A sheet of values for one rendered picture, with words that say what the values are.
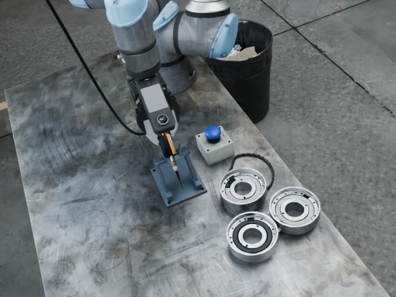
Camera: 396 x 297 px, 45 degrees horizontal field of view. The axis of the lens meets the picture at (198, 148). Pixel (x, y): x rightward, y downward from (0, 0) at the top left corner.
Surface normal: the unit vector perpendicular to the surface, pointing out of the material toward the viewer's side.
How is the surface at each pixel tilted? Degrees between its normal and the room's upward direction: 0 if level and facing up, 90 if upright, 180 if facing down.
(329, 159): 0
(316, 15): 0
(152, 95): 31
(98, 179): 0
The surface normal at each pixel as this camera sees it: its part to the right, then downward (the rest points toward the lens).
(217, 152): 0.39, 0.62
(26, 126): -0.15, -0.69
